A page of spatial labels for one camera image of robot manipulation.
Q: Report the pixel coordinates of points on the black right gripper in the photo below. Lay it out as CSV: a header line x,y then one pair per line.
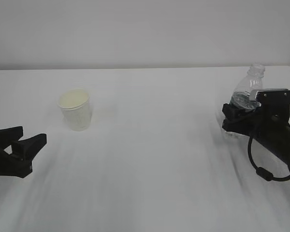
x,y
269,126

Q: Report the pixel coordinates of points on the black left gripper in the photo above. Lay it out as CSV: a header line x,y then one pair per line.
x,y
18,163

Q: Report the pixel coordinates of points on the clear green-label water bottle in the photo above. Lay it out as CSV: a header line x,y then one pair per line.
x,y
252,81

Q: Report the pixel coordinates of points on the white paper cup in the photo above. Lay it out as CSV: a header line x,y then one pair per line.
x,y
75,107

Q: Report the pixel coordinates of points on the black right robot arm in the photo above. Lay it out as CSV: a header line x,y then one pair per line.
x,y
280,151

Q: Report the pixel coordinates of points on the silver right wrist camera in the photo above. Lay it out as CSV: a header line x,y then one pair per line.
x,y
270,96

